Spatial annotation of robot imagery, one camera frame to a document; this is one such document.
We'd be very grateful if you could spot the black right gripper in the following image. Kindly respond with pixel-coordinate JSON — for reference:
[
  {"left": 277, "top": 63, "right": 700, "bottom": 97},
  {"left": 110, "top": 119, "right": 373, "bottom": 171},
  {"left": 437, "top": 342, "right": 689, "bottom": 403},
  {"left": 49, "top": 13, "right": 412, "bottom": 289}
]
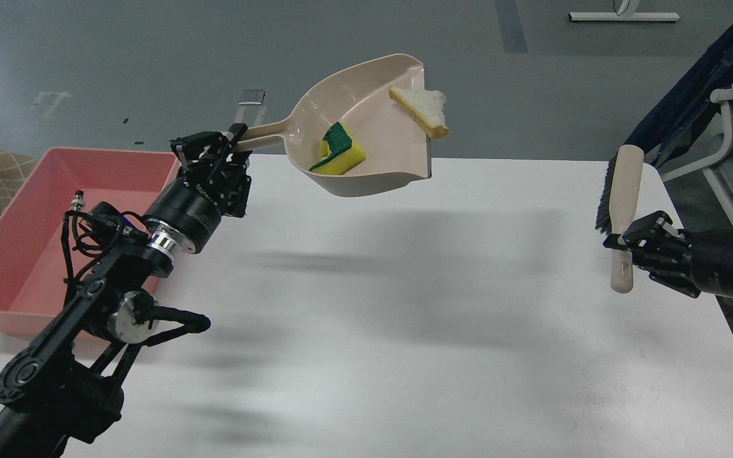
[{"left": 603, "top": 211, "right": 733, "bottom": 299}]

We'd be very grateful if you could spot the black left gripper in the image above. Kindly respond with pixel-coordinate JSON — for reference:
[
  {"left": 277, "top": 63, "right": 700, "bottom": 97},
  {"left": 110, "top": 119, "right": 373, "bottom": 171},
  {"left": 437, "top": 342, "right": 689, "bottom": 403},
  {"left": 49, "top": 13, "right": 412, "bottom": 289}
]
[{"left": 144, "top": 123, "right": 252, "bottom": 253}]

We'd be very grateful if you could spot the beige hand brush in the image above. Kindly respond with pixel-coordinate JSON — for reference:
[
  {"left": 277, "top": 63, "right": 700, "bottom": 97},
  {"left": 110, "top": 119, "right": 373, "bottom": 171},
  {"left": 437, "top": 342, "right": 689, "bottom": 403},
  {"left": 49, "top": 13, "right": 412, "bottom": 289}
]
[{"left": 596, "top": 144, "right": 644, "bottom": 294}]

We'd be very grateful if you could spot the yellow green sponge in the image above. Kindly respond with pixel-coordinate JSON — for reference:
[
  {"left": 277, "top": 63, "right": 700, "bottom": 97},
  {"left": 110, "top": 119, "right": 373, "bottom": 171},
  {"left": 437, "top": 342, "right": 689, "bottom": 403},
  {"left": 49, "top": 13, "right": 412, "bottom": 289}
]
[{"left": 309, "top": 122, "right": 367, "bottom": 175}]

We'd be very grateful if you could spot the beige plastic dustpan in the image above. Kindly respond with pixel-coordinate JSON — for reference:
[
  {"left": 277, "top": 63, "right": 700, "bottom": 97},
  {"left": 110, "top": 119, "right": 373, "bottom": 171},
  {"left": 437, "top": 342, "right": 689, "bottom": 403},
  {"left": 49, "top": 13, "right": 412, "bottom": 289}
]
[{"left": 237, "top": 54, "right": 431, "bottom": 197}]

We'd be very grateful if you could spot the white bread slice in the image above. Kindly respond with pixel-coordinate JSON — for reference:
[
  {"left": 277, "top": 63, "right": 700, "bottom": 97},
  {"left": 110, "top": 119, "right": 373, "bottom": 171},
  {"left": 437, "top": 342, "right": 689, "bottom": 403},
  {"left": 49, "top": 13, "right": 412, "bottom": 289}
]
[{"left": 389, "top": 87, "right": 450, "bottom": 139}]

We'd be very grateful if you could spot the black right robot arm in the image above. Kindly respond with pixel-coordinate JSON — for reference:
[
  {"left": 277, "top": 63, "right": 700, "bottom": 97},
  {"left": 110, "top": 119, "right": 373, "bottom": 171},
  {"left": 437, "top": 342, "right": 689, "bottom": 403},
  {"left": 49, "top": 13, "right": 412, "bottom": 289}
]
[{"left": 596, "top": 211, "right": 733, "bottom": 325}]

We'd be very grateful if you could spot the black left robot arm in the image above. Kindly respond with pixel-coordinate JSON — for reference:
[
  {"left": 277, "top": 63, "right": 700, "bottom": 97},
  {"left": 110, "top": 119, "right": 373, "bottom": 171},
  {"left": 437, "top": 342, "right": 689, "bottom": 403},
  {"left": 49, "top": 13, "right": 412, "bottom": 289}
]
[{"left": 0, "top": 123, "right": 252, "bottom": 457}]

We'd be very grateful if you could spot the pink plastic bin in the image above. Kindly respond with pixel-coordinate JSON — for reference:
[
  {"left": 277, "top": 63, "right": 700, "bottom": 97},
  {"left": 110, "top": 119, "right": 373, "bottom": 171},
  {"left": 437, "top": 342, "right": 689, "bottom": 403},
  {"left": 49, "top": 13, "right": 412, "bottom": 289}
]
[{"left": 0, "top": 148, "right": 177, "bottom": 337}]

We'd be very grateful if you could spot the blue jacket on chair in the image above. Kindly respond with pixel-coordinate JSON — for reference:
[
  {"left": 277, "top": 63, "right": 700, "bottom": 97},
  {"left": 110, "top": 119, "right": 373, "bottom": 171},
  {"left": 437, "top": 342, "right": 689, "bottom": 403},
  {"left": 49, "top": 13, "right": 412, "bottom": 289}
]
[{"left": 625, "top": 24, "right": 733, "bottom": 167}]

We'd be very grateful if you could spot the white stand base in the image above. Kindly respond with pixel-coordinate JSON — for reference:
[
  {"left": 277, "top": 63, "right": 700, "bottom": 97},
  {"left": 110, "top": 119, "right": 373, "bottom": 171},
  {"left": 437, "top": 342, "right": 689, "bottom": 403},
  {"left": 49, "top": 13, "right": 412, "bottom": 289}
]
[{"left": 568, "top": 1, "right": 680, "bottom": 24}]

